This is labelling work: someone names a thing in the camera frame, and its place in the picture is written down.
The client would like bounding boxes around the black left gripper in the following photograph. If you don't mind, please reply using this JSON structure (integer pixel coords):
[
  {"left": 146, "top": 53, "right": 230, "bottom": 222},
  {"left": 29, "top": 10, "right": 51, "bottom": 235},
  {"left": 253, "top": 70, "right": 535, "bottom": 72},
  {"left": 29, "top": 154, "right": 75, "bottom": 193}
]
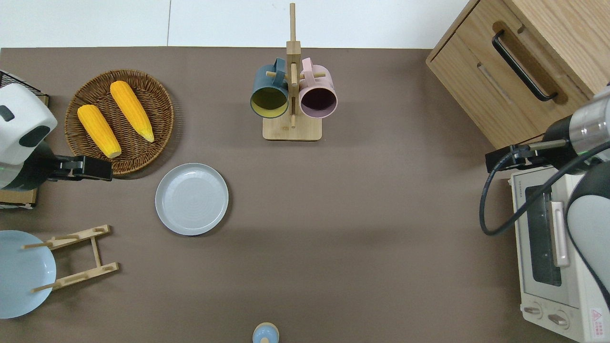
[{"left": 14, "top": 141, "right": 114, "bottom": 191}]

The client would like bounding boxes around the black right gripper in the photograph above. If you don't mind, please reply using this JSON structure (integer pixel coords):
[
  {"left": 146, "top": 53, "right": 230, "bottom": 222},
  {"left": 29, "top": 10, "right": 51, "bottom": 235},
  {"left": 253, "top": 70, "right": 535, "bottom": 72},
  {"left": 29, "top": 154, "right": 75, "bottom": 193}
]
[{"left": 485, "top": 116, "right": 588, "bottom": 173}]

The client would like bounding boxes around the gray round plate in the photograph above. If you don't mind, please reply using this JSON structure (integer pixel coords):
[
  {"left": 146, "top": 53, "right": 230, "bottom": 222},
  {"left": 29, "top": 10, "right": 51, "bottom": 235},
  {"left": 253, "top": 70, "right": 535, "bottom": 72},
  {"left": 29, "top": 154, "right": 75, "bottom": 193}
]
[{"left": 155, "top": 163, "right": 229, "bottom": 236}]

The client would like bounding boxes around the wooden plate rack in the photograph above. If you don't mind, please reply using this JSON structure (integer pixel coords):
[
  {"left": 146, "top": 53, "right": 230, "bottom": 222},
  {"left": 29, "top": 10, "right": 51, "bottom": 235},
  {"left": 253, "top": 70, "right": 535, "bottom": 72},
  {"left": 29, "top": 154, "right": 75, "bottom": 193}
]
[{"left": 21, "top": 225, "right": 120, "bottom": 293}]

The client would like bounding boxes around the light blue plate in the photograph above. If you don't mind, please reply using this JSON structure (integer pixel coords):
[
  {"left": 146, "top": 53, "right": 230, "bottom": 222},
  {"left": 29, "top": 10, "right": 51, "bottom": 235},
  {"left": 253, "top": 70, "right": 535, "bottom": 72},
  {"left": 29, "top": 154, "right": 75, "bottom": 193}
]
[{"left": 0, "top": 230, "right": 57, "bottom": 319}]

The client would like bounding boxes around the short yellow corn cob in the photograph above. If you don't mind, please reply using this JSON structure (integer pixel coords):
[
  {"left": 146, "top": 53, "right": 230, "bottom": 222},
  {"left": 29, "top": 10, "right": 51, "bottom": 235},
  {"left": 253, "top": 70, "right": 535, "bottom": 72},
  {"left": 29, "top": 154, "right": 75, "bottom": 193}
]
[{"left": 77, "top": 104, "right": 122, "bottom": 159}]

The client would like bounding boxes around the long yellow corn cob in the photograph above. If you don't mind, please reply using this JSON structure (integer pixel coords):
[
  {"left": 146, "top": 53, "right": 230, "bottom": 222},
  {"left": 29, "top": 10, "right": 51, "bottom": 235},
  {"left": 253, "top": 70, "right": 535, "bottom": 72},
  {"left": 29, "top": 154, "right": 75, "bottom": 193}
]
[{"left": 110, "top": 81, "right": 155, "bottom": 143}]

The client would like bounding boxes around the wooden drawer cabinet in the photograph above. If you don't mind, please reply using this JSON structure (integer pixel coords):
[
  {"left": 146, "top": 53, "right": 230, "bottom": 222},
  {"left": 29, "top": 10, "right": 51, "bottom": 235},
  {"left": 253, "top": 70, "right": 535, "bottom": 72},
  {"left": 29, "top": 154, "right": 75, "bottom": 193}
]
[{"left": 426, "top": 0, "right": 610, "bottom": 151}]

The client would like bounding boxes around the brown wicker basket tray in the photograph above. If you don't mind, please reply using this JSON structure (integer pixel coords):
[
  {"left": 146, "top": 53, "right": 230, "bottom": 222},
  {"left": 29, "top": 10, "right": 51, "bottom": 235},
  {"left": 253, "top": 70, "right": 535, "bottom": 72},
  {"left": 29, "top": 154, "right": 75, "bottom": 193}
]
[{"left": 64, "top": 70, "right": 175, "bottom": 176}]

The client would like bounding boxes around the white toaster oven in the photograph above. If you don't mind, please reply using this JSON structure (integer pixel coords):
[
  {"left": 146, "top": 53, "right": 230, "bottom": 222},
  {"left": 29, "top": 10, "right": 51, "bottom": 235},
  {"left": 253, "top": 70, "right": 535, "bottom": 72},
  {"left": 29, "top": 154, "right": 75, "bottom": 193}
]
[{"left": 510, "top": 164, "right": 610, "bottom": 343}]

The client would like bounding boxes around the pink mug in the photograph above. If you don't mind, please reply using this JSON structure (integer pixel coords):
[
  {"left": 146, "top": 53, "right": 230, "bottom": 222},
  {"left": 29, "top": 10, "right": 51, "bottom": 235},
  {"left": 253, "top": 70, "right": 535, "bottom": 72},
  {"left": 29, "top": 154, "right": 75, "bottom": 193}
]
[{"left": 299, "top": 58, "right": 338, "bottom": 119}]

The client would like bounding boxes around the dark blue mug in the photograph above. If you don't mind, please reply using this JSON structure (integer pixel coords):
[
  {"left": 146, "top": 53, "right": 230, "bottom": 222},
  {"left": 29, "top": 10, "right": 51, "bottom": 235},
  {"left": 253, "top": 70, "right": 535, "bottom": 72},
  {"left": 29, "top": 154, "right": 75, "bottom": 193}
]
[{"left": 250, "top": 58, "right": 290, "bottom": 119}]

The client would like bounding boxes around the wooden mug tree stand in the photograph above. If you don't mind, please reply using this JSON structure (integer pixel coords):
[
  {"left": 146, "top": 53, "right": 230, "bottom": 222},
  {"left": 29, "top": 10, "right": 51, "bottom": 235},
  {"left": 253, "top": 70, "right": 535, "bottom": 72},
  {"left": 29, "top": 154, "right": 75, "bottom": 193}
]
[{"left": 263, "top": 3, "right": 327, "bottom": 141}]

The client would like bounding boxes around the blue service bell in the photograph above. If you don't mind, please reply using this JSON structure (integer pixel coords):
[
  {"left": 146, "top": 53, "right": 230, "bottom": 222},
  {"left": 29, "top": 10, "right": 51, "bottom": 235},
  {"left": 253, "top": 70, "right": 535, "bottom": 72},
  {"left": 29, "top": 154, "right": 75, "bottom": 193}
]
[{"left": 252, "top": 323, "right": 280, "bottom": 343}]

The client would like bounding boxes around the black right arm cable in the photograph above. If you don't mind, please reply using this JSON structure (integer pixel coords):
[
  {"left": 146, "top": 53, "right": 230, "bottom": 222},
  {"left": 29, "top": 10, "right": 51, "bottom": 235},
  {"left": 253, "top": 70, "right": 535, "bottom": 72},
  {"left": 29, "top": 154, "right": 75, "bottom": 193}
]
[{"left": 479, "top": 141, "right": 610, "bottom": 236}]

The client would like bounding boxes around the wire and wood shelf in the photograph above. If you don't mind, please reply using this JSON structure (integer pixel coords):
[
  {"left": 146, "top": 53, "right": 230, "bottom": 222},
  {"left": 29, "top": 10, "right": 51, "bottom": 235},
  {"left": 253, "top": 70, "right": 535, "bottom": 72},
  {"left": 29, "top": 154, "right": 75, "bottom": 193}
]
[{"left": 0, "top": 71, "right": 50, "bottom": 210}]

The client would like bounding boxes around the black cabinet handle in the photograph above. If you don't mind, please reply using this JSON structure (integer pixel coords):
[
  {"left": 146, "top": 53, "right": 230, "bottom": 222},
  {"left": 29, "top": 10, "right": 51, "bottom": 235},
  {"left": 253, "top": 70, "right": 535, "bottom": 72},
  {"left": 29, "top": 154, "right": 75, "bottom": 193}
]
[{"left": 492, "top": 30, "right": 559, "bottom": 102}]

